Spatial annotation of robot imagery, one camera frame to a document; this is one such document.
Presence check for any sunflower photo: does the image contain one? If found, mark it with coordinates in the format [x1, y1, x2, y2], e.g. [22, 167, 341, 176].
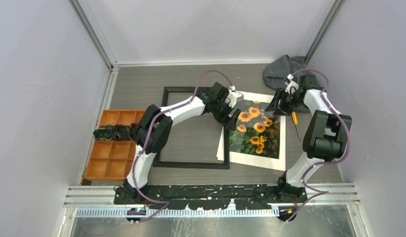
[216, 91, 286, 171]

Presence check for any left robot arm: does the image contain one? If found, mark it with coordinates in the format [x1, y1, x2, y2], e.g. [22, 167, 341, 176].
[123, 82, 244, 204]

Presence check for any yellow handled screwdriver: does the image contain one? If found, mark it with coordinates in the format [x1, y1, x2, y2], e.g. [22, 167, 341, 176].
[291, 112, 302, 142]

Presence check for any black picture frame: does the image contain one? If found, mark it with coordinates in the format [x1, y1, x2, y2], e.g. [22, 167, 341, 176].
[153, 86, 230, 170]

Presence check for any grey checked cloth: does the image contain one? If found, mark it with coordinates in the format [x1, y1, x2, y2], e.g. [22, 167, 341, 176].
[262, 54, 313, 90]

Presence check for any orange wooden divided tray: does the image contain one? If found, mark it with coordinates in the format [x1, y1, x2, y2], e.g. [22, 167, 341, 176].
[83, 110, 145, 181]

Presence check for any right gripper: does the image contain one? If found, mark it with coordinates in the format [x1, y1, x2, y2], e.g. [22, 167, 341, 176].
[265, 88, 306, 117]

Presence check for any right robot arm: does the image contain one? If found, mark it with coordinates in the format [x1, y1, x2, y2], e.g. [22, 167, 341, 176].
[265, 74, 352, 203]

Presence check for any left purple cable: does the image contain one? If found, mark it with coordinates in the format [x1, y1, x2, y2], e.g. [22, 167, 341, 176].
[131, 69, 236, 224]

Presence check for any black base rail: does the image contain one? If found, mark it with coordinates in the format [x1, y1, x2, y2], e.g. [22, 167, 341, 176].
[113, 184, 307, 210]

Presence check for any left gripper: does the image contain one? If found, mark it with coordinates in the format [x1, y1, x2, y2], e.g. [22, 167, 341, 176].
[212, 99, 240, 131]

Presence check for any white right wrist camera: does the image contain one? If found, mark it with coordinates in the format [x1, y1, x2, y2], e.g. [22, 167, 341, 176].
[285, 74, 299, 95]

